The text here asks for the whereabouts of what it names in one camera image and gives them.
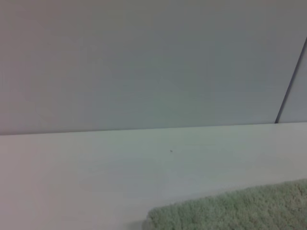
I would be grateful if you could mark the green terry towel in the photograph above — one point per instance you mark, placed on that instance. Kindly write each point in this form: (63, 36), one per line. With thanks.
(235, 208)

